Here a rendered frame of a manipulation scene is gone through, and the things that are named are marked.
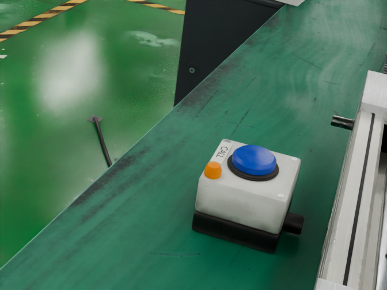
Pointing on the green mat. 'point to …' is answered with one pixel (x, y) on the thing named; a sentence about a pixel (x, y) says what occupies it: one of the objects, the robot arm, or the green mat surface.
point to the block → (369, 105)
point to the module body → (359, 213)
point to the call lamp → (212, 170)
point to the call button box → (247, 202)
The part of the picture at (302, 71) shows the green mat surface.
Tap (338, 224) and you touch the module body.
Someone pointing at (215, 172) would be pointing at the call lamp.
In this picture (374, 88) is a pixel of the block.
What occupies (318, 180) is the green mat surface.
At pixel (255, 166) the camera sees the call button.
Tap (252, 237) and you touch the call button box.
